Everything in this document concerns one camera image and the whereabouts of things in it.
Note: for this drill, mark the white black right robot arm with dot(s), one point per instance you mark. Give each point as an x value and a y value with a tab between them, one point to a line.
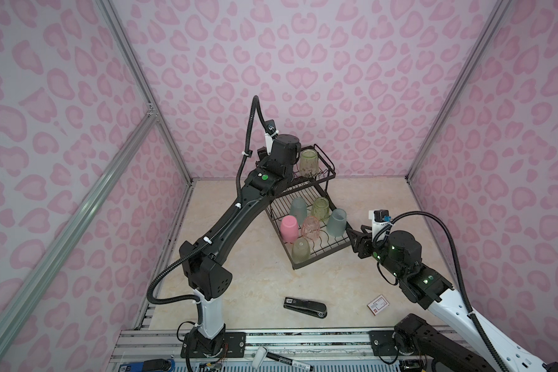
488	349

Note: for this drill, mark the black marker pen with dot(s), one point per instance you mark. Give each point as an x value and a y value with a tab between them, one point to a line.
263	353

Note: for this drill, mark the yellow-green clear cup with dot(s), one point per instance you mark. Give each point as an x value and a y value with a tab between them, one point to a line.
321	209

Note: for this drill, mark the black wire dish rack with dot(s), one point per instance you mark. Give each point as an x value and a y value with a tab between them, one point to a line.
308	201

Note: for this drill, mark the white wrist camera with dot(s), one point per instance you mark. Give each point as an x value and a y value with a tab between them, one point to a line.
380	221
270	134

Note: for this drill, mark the clear pink plastic cup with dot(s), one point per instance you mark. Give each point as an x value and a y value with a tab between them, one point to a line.
311	228

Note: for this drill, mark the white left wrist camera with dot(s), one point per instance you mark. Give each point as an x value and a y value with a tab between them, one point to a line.
270	134

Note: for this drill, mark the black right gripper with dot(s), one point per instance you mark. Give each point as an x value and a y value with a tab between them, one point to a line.
363	242

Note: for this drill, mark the yellow-green cup front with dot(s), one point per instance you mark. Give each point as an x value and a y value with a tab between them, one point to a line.
301	250

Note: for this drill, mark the aluminium corner frame right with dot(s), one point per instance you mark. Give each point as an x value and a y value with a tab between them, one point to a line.
485	38

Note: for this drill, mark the teal clear cup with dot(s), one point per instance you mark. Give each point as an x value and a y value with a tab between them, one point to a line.
299	210
337	223

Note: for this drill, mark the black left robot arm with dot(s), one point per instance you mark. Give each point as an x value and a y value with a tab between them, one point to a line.
205	257

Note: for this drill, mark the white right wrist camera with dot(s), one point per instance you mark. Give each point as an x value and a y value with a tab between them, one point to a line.
380	221

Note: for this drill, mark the black stapler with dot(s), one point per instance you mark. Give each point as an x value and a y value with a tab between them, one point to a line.
307	307

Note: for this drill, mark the opaque pink cup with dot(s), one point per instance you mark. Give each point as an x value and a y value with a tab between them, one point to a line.
289	229

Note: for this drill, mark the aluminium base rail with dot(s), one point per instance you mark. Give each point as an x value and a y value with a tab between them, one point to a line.
341	349

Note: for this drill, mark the small red white card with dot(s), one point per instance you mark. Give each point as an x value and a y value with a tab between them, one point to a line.
378	304

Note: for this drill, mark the aluminium frame left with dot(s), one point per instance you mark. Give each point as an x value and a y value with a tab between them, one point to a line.
68	105

